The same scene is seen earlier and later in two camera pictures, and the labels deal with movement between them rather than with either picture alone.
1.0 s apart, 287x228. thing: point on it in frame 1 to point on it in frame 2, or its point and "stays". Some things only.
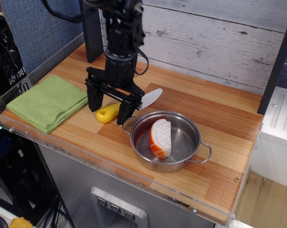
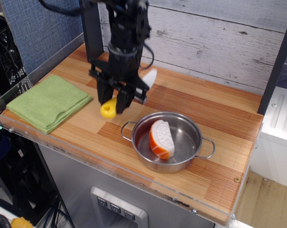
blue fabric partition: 38,33 stays
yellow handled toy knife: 108,113 to 108,110
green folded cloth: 41,105 stays
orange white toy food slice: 160,138 stays
